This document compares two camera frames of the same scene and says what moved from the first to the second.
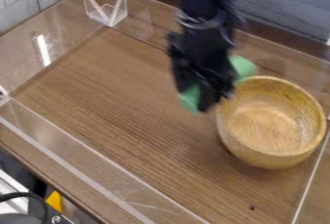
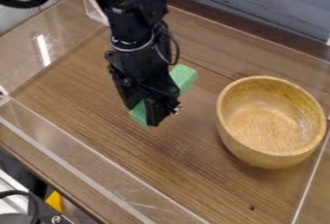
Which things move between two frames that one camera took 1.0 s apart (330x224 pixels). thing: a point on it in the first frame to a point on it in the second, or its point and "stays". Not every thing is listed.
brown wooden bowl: [271, 122] stays
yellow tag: [55, 201] stays
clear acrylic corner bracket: [108, 14] stays
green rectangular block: [242, 69] to [185, 77]
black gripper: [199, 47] to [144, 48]
